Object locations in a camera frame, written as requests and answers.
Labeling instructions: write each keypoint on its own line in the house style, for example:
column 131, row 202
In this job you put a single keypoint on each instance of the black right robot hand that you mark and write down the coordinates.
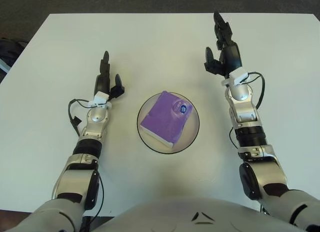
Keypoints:
column 231, row 57

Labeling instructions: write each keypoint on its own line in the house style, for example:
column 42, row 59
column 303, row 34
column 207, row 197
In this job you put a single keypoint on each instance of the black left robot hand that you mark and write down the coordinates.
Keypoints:
column 102, row 83

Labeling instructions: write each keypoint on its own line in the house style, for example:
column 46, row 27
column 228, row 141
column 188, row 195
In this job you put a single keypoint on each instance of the purple tissue paper pack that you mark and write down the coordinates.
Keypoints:
column 162, row 119

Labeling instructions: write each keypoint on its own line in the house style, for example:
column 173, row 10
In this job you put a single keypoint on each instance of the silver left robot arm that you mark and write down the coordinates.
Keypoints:
column 96, row 116

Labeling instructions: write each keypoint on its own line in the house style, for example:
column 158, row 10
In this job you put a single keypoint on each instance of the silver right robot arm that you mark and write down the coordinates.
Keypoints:
column 241, row 94

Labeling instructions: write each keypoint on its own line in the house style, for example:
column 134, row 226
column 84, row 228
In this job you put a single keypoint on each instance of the white plate with black rim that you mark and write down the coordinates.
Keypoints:
column 190, row 139

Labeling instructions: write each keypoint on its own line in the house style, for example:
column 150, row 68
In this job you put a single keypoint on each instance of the black bag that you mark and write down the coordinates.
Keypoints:
column 11, row 49

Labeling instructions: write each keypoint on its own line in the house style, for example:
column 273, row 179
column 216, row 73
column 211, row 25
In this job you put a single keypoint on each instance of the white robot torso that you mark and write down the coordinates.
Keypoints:
column 162, row 214

